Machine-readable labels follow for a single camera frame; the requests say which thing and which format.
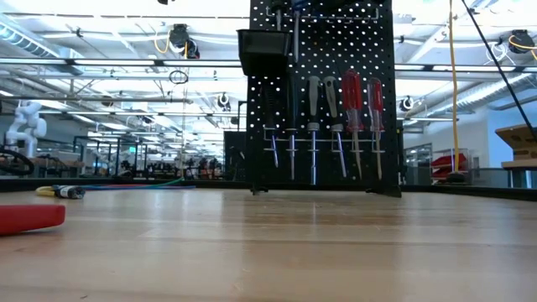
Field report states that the grey black handled screwdriver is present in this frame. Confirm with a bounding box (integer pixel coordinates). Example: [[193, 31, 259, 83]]
[[305, 75, 322, 186], [322, 75, 349, 179]]

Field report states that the red T-handle hex key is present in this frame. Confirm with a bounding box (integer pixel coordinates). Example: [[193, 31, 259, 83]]
[[0, 204, 67, 237]]

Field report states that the black plastic pegboard bin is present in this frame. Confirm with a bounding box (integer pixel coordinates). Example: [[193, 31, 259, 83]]
[[236, 29, 292, 78]]

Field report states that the black metal pegboard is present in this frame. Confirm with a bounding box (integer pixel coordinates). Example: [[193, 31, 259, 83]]
[[245, 0, 403, 198]]

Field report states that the red bin storage rack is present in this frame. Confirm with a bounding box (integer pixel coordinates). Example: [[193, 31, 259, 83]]
[[430, 152, 469, 180]]

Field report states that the black hoop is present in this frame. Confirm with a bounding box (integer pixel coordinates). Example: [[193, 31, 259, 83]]
[[0, 148, 37, 177]]

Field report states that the brown cardboard box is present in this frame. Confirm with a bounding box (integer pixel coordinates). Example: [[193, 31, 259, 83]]
[[494, 123, 537, 162]]

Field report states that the grey wood-topped workbench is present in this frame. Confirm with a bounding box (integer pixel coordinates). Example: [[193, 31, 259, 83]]
[[501, 159, 537, 189]]

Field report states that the metal wire ring holder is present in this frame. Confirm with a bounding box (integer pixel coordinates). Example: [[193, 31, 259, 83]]
[[262, 124, 387, 154]]

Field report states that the thin black taut cable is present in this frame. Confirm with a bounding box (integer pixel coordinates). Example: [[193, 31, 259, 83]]
[[461, 0, 537, 142]]

